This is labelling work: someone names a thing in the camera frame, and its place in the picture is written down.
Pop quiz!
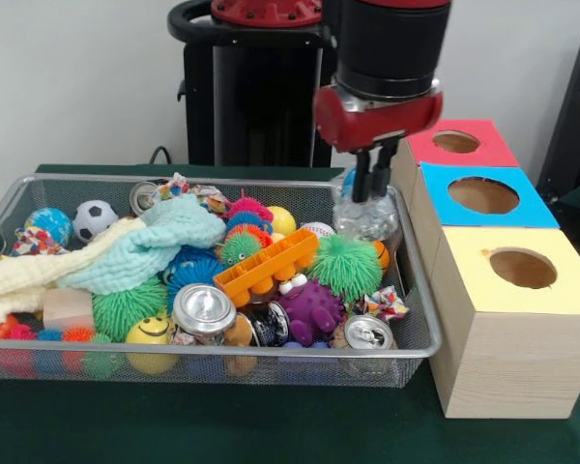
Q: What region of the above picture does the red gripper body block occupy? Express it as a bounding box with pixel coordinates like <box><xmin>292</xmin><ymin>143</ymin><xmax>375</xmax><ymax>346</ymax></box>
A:
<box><xmin>313</xmin><ymin>85</ymin><xmax>445</xmax><ymax>154</ymax></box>

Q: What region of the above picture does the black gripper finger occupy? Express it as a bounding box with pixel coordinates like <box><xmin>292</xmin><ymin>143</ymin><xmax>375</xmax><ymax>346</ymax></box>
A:
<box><xmin>371</xmin><ymin>144</ymin><xmax>398</xmax><ymax>198</ymax></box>
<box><xmin>351</xmin><ymin>152</ymin><xmax>372</xmax><ymax>203</ymax></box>

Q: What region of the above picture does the clear bottle blue label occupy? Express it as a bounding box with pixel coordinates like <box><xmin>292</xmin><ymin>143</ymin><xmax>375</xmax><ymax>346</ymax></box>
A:
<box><xmin>332</xmin><ymin>166</ymin><xmax>400</xmax><ymax>243</ymax></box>

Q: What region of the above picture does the mint knitted cloth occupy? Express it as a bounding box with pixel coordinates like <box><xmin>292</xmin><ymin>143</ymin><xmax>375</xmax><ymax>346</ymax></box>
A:
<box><xmin>57</xmin><ymin>195</ymin><xmax>228</xmax><ymax>296</ymax></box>

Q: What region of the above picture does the wooden box with three holes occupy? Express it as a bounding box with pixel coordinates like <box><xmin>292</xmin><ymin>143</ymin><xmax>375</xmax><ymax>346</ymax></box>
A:
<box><xmin>389</xmin><ymin>117</ymin><xmax>580</xmax><ymax>420</ymax></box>

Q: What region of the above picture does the green spiky rubber ball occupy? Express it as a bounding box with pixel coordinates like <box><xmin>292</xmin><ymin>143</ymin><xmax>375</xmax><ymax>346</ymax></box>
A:
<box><xmin>308</xmin><ymin>234</ymin><xmax>386</xmax><ymax>299</ymax></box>

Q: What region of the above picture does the orange toy building block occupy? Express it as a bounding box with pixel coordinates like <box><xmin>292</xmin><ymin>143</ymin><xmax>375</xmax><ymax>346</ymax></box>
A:
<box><xmin>213</xmin><ymin>227</ymin><xmax>322</xmax><ymax>307</ymax></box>

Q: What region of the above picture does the purple monster toy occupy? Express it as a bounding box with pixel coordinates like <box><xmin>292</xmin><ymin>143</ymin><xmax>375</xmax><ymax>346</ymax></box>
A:
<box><xmin>275</xmin><ymin>277</ymin><xmax>347</xmax><ymax>348</ymax></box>

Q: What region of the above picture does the silver drink can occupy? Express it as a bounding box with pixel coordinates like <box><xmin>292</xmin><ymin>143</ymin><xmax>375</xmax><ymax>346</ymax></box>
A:
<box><xmin>341</xmin><ymin>313</ymin><xmax>397</xmax><ymax>352</ymax></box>

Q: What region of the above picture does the crushed silver can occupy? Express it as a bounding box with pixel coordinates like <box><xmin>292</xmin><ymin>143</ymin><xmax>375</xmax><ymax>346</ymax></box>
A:
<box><xmin>169</xmin><ymin>282</ymin><xmax>238</xmax><ymax>347</ymax></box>

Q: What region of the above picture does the yellow smiley ball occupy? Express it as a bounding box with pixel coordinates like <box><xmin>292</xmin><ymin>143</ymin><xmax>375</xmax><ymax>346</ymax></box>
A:
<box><xmin>124</xmin><ymin>313</ymin><xmax>180</xmax><ymax>376</ymax></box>

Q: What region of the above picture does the soccer ball toy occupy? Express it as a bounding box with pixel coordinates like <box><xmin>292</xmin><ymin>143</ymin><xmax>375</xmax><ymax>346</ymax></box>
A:
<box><xmin>72</xmin><ymin>199</ymin><xmax>121</xmax><ymax>244</ymax></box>

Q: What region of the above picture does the blue globe ball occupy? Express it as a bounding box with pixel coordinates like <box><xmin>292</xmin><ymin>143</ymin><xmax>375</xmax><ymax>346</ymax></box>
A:
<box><xmin>23</xmin><ymin>207</ymin><xmax>74</xmax><ymax>248</ymax></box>

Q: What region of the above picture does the cream knitted cloth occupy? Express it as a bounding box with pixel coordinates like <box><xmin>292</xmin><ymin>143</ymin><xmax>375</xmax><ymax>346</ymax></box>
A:
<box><xmin>0</xmin><ymin>219</ymin><xmax>141</xmax><ymax>328</ymax></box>

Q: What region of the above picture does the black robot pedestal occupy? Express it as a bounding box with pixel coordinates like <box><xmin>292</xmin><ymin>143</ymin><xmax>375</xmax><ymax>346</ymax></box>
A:
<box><xmin>166</xmin><ymin>0</ymin><xmax>339</xmax><ymax>168</ymax></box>

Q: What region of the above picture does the wire mesh bin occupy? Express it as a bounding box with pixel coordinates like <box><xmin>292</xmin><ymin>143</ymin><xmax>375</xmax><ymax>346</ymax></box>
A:
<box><xmin>0</xmin><ymin>172</ymin><xmax>444</xmax><ymax>389</ymax></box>

